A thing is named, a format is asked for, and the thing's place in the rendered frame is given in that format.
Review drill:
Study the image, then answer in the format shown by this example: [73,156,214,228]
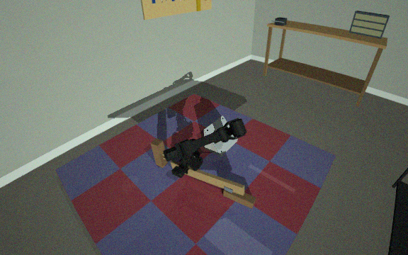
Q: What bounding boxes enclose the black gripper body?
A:
[172,151,200,178]

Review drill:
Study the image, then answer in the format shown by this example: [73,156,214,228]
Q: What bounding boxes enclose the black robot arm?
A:
[164,118,247,171]

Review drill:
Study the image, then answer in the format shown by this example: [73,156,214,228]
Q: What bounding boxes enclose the long brown wooden plank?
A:
[171,161,245,195]

